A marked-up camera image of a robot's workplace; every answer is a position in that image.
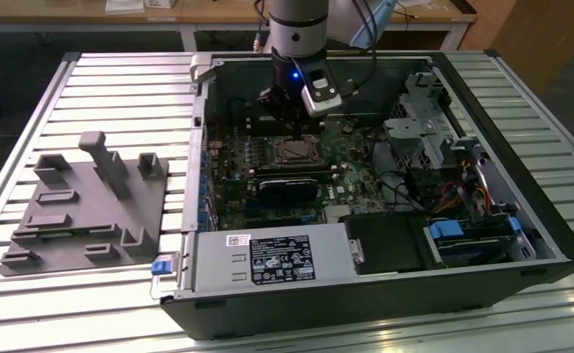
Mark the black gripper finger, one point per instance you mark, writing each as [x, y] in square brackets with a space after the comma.
[303, 130]
[286, 104]

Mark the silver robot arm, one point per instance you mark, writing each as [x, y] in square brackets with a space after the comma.
[297, 25]

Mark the black CPU socket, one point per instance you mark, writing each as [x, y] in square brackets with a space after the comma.
[273, 163]

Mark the RAM stick with white label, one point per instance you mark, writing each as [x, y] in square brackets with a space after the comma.
[266, 118]

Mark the black RAM stick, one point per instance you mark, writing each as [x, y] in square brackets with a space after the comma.
[291, 168]

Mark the black graphics card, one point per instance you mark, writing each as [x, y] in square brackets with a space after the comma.
[286, 189]

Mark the green motherboard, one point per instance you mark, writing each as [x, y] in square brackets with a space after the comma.
[360, 191]

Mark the grey metal drive cage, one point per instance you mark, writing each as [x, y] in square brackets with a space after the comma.
[409, 128]

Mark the small silver heatsink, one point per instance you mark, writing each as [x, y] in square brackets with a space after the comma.
[337, 213]

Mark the white box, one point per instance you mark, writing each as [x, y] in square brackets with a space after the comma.
[124, 6]
[159, 3]

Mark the black plastic shroud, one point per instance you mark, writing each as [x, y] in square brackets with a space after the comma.
[389, 242]

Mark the white papers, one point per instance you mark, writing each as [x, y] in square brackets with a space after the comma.
[433, 5]

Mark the hard disk in blue carrier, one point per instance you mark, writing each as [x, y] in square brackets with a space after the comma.
[444, 229]

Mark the grey power supply unit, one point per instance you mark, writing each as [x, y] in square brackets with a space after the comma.
[213, 257]

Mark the wooden desk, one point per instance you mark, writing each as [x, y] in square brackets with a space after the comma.
[71, 16]

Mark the blue case latch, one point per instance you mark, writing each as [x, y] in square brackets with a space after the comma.
[160, 267]

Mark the grey parts rack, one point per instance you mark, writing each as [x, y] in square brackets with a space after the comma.
[95, 213]

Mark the black open PC case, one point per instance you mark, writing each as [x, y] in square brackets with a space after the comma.
[341, 309]

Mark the blue plastic clip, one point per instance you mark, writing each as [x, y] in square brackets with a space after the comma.
[513, 225]

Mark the wooden cabinet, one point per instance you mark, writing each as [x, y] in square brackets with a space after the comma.
[547, 36]

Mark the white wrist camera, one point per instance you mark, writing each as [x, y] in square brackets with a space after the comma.
[318, 95]

